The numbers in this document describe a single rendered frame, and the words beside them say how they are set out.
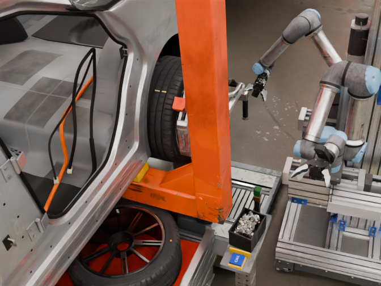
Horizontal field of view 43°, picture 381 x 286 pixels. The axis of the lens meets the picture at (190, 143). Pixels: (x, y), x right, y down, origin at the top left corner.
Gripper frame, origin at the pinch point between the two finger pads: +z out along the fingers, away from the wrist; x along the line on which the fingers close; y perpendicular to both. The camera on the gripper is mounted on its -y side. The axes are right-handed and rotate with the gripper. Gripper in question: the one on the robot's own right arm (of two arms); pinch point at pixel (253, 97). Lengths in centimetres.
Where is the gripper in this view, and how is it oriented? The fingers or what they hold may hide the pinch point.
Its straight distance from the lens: 313.1
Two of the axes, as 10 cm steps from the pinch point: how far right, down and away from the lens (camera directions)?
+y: 2.0, -6.0, -7.7
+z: -3.6, 6.9, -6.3
